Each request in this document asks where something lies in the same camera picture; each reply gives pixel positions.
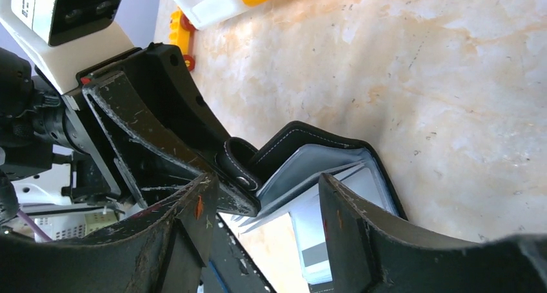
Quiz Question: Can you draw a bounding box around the black leather card holder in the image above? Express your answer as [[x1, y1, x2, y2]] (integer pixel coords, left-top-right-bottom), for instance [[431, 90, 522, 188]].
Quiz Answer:
[[215, 121, 406, 292]]

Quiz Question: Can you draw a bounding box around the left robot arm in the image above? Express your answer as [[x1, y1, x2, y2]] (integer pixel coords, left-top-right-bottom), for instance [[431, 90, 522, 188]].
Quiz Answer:
[[1, 43, 260, 216]]

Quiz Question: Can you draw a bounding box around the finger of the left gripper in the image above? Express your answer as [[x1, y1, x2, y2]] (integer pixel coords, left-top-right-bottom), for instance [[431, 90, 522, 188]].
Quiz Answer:
[[141, 43, 230, 154], [83, 70, 260, 216]]

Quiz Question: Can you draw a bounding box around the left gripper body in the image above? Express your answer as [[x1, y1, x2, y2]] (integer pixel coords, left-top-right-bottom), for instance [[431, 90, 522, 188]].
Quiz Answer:
[[25, 43, 181, 207]]

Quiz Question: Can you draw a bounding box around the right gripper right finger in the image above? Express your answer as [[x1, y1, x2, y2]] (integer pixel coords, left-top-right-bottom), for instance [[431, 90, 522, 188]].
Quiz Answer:
[[319, 174, 546, 292]]

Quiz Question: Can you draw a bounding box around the yellow toy car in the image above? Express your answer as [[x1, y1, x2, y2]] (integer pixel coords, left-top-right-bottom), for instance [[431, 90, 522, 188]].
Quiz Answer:
[[168, 8, 197, 72]]

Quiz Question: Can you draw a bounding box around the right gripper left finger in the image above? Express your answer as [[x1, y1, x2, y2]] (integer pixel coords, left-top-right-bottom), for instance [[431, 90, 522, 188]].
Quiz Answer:
[[1, 174, 219, 292]]

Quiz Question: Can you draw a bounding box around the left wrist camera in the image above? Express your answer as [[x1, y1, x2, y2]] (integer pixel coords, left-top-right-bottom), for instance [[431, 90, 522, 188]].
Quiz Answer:
[[1, 0, 134, 94]]

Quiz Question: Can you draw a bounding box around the white plastic bin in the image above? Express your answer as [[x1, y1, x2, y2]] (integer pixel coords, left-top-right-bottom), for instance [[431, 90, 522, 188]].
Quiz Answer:
[[174, 0, 250, 30]]

